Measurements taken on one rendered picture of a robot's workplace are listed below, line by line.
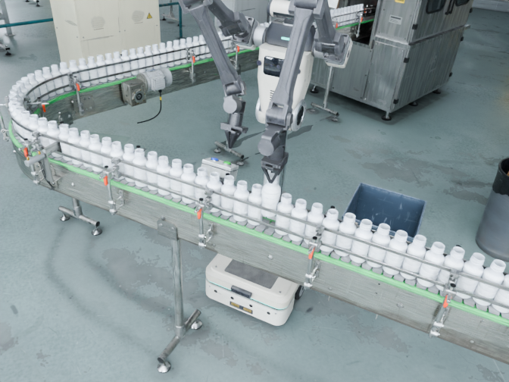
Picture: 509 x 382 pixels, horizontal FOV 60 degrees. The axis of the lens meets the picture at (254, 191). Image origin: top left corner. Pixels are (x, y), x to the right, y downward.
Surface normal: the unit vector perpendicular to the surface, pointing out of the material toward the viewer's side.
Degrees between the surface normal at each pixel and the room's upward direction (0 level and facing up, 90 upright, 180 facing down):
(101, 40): 90
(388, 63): 90
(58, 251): 0
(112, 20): 90
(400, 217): 90
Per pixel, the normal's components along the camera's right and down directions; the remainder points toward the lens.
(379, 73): -0.69, 0.37
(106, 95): 0.73, 0.42
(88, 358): 0.06, -0.83
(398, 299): -0.43, 0.48
